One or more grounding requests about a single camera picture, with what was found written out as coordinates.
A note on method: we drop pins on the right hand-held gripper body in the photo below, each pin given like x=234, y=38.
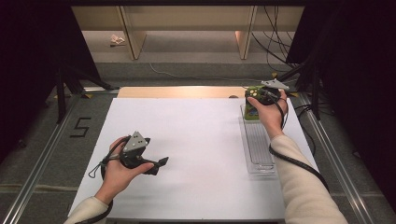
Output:
x=271, y=95

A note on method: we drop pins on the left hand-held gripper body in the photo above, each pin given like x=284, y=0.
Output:
x=135, y=152

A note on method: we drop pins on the green clown phone case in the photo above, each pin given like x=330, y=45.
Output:
x=250, y=113

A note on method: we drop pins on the clear plastic tray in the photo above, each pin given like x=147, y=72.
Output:
x=258, y=146

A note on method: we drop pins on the person's right hand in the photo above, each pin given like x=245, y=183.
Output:
x=272, y=118

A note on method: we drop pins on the person's left hand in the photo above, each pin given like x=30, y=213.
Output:
x=116, y=180

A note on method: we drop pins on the yellow tape piece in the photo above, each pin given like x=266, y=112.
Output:
x=294, y=94
x=87, y=95
x=274, y=75

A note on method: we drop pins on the white board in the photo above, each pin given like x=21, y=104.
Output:
x=193, y=140

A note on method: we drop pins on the black tripod stand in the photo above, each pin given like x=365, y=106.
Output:
x=311, y=77
x=67, y=84

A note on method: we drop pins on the black curtain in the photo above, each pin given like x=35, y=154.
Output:
x=358, y=77
x=31, y=62

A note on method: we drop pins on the crumpled paper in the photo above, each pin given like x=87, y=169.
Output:
x=117, y=40

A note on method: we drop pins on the light wooden desk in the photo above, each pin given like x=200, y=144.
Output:
x=186, y=18

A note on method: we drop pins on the metal floor rail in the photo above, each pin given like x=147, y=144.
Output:
x=40, y=165
x=336, y=149

